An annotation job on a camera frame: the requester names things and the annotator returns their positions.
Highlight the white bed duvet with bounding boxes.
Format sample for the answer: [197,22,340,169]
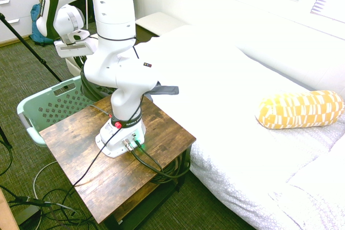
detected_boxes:
[134,25,345,230]

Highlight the black floor cables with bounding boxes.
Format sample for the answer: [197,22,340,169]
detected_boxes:
[0,184,100,230]

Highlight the grey garment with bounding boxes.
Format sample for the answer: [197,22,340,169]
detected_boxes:
[79,57,180,102]

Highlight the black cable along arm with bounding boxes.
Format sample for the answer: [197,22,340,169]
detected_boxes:
[95,32,141,60]

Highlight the grey floor cable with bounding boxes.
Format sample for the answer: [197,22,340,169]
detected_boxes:
[32,159,59,201]

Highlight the white drawer dresser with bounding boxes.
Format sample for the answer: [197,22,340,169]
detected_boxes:
[0,0,43,47]

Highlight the light wooden board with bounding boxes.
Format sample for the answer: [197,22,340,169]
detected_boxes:
[0,189,20,230]

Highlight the yellow white patterned bolster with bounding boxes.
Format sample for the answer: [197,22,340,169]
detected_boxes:
[254,89,345,130]

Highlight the black camera tripod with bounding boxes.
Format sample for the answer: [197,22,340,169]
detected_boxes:
[0,12,70,90]

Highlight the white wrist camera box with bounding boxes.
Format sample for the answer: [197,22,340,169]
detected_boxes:
[66,30,91,45]

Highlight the rustic wooden side table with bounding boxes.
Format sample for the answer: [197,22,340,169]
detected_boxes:
[39,94,197,230]

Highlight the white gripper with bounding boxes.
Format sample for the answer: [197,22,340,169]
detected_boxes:
[53,38,95,59]

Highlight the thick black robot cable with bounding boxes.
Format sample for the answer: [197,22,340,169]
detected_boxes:
[136,141,191,179]
[130,149,191,185]

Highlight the blue backpack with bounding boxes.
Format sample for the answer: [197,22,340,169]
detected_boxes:
[29,3,56,47]

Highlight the mint green laundry basket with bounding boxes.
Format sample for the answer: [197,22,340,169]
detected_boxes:
[16,75,114,148]

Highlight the thin black cable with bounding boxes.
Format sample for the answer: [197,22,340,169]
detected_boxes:
[72,126,125,187]

